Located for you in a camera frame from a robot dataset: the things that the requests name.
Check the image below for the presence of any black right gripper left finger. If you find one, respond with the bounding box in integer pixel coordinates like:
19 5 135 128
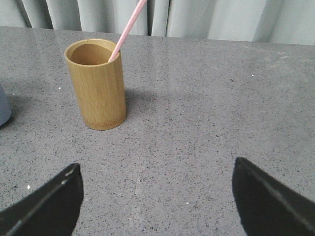
0 163 84 236

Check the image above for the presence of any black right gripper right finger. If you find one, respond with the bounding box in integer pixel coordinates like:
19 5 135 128
232 157 315 236

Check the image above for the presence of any blue plastic cup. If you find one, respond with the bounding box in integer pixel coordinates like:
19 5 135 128
0 86 12 126

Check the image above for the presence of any bamboo wooden cup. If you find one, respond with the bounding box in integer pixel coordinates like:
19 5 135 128
64 39 126 130

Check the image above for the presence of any pink chopstick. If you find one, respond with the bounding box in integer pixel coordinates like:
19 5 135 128
108 0 147 62

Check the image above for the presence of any grey-white curtain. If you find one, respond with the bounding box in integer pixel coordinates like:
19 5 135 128
0 0 315 45

